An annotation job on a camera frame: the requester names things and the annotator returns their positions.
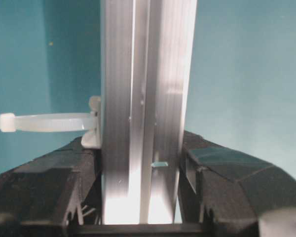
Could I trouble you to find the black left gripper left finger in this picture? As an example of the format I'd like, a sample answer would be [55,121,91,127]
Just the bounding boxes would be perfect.
[0,138,102,237]

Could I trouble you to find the large aluminium extrusion rail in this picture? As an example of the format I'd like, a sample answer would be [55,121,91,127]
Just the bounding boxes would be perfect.
[101,0,197,225]

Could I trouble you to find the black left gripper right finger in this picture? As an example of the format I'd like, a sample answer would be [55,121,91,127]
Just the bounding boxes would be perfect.
[178,131,296,237]

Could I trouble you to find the white zip tie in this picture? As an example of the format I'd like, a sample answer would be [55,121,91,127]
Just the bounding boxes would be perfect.
[0,113,92,132]

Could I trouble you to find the white zip tie clip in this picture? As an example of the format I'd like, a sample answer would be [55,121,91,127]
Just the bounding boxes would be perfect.
[81,96,102,149]

